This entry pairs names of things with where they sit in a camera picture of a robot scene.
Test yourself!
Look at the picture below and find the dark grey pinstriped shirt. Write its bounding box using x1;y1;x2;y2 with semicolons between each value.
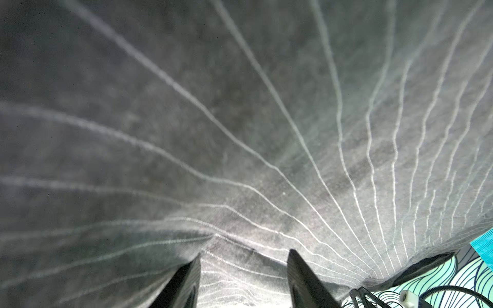
1;1;492;307

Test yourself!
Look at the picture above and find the teal plastic basket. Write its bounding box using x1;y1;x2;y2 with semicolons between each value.
470;229;493;269

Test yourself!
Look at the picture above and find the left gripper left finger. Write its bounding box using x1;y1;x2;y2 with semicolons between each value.
150;255;201;308

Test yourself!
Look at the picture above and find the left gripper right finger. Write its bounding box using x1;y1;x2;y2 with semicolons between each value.
287;249;341;308

